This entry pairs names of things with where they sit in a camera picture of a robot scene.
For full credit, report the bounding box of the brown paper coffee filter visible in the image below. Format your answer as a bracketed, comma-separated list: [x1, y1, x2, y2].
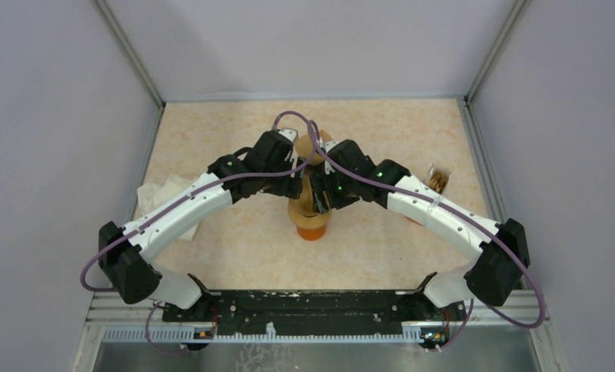
[294, 129, 333, 166]

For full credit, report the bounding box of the aluminium corner frame post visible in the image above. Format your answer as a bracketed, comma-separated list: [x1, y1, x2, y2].
[465, 0, 531, 106]

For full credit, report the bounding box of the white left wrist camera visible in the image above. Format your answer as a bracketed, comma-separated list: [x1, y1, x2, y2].
[278, 128, 299, 146]

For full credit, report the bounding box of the orange glass flask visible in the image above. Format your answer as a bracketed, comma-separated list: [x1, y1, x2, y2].
[296, 225, 327, 241]

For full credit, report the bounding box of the left aluminium frame post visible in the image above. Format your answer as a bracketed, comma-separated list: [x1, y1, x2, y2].
[91, 0, 166, 110]

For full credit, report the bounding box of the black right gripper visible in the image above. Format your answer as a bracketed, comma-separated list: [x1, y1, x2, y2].
[309, 166, 359, 214]

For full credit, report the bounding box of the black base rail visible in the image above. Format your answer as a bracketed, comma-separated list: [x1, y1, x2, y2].
[87, 288, 493, 344]

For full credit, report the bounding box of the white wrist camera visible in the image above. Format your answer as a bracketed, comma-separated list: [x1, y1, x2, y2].
[278, 128, 299, 146]
[317, 140, 340, 160]

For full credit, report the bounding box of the coffee filter box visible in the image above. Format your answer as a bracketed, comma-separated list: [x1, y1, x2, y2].
[421, 164, 451, 201]

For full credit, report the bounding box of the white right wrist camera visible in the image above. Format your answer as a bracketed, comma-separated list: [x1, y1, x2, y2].
[317, 140, 340, 160]

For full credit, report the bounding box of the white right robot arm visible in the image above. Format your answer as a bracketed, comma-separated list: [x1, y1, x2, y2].
[311, 139, 530, 319]

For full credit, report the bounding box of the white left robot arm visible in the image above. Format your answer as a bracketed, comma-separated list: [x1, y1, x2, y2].
[97, 128, 304, 321]

